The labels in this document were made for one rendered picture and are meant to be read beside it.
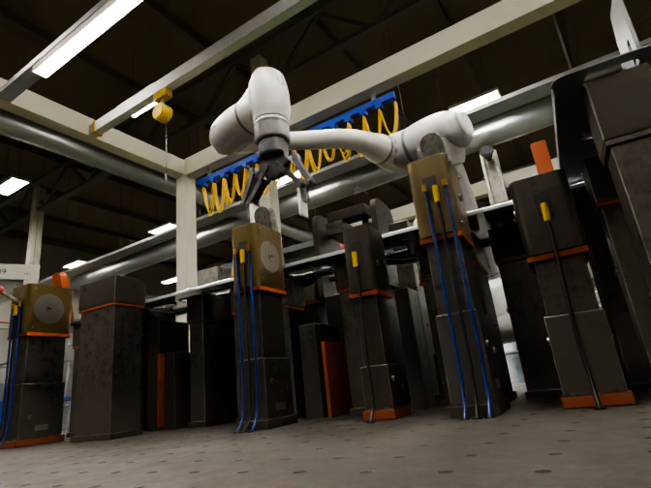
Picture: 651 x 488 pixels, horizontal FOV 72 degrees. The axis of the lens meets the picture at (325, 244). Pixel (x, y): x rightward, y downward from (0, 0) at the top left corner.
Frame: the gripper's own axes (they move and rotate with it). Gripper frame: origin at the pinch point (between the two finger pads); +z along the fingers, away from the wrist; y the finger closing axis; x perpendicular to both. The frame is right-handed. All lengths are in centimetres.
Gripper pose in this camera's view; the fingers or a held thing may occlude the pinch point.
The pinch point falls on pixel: (278, 220)
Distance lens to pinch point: 105.8
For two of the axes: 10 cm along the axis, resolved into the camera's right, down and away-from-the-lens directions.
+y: -8.7, 2.3, 4.3
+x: -4.8, -2.2, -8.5
